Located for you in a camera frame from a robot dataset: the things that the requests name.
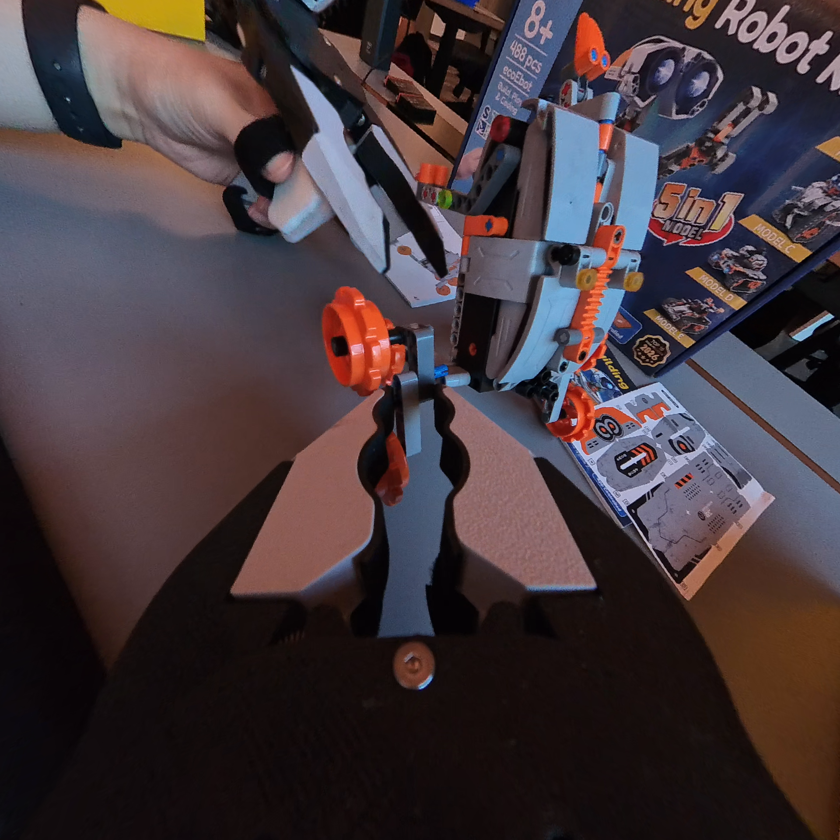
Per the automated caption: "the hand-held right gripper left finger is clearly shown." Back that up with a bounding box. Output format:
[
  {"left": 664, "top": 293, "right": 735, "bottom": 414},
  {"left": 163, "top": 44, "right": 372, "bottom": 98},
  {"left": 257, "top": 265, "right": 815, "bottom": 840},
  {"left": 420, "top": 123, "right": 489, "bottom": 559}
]
[{"left": 230, "top": 388, "right": 398, "bottom": 614}]

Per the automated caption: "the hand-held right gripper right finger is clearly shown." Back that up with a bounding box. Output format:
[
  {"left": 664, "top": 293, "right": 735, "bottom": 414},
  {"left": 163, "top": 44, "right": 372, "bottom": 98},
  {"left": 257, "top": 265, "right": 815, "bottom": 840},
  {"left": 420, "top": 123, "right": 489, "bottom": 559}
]
[{"left": 427, "top": 387, "right": 598, "bottom": 614}]

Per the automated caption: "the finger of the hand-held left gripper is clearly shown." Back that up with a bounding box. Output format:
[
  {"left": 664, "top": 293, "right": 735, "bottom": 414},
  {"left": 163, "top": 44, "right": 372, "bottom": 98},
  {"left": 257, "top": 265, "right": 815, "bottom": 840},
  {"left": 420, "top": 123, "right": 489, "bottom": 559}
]
[
  {"left": 344, "top": 121, "right": 450, "bottom": 278},
  {"left": 292, "top": 66, "right": 391, "bottom": 275}
]

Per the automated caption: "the grey toy robot model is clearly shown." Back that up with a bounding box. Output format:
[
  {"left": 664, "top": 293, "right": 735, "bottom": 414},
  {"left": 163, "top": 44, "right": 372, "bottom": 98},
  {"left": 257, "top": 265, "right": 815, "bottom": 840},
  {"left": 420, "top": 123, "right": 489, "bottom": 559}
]
[{"left": 415, "top": 12, "right": 660, "bottom": 424}]

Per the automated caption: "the person's left hand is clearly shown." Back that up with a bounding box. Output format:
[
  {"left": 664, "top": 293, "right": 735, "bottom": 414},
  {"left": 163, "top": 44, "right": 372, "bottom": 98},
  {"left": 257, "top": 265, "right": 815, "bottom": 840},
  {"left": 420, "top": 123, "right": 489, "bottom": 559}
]
[{"left": 75, "top": 7, "right": 296, "bottom": 227}]

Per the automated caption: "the white instruction booklet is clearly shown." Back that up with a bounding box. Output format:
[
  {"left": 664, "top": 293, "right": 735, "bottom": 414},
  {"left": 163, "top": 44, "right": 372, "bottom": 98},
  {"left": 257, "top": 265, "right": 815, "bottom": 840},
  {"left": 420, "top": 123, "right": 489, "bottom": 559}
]
[{"left": 371, "top": 177, "right": 467, "bottom": 309}]

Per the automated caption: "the black flat device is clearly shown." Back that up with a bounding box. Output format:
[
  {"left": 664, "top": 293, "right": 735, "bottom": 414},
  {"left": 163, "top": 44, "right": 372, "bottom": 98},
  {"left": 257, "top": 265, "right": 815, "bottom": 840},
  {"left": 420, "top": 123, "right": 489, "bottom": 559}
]
[{"left": 384, "top": 75, "right": 438, "bottom": 126}]

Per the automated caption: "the yellow storage bin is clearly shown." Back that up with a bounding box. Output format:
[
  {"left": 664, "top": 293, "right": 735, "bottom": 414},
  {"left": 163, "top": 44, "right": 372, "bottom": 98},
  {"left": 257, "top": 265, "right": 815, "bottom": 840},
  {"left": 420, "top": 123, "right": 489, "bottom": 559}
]
[{"left": 98, "top": 0, "right": 207, "bottom": 42}]

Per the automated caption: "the blue cover booklet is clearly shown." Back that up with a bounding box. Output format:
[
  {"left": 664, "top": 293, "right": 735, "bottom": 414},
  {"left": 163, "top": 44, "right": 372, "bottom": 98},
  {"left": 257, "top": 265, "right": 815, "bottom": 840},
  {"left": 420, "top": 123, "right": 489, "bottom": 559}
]
[{"left": 561, "top": 348, "right": 641, "bottom": 529}]

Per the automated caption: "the sticker sheet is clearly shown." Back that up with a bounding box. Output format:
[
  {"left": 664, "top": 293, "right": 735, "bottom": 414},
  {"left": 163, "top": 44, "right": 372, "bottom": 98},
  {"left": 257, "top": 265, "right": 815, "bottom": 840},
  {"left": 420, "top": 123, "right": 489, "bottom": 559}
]
[{"left": 571, "top": 386, "right": 777, "bottom": 601}]

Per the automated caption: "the black wristband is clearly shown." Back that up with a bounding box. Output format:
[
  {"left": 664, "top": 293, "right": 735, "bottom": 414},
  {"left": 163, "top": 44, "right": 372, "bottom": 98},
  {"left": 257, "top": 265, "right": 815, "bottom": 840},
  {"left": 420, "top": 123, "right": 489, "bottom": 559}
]
[{"left": 21, "top": 0, "right": 123, "bottom": 150}]

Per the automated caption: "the blue robot kit box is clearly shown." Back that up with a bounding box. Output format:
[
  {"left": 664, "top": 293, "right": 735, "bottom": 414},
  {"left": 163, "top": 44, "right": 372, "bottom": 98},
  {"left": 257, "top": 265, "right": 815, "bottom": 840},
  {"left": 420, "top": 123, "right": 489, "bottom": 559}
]
[{"left": 449, "top": 0, "right": 840, "bottom": 378}]

